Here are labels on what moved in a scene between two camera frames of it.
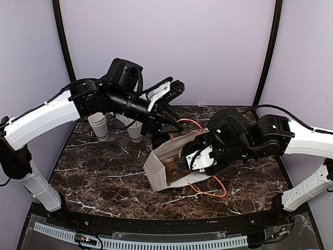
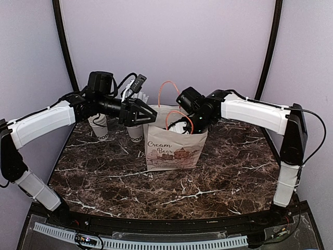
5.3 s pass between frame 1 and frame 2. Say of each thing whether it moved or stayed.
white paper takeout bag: moved
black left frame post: stayed
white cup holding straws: stayed
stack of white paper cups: stayed
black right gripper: moved
